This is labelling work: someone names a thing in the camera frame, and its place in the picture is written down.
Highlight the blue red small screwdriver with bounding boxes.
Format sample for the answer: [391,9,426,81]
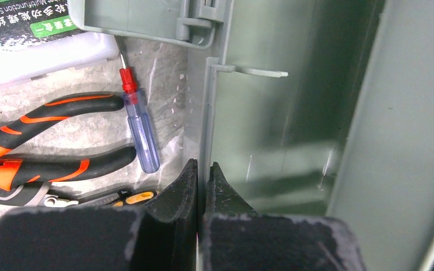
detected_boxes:
[115,36,160,173]

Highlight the green label screwdriver bit box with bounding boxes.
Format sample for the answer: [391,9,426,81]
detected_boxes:
[0,1,118,86]

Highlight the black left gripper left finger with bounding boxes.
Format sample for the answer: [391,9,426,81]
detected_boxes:
[0,159,198,270]

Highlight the black yellow pliers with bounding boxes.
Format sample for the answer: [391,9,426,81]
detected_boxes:
[0,181,160,208]

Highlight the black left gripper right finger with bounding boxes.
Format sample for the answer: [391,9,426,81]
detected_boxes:
[199,163,367,270]

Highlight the green toolbox latch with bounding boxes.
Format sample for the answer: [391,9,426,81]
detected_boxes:
[67,0,233,50]

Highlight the orange black needle-nose pliers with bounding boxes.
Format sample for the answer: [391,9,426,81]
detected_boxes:
[0,93,142,190]

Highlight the green toolbox base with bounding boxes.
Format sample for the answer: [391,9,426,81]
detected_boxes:
[184,1,434,270]

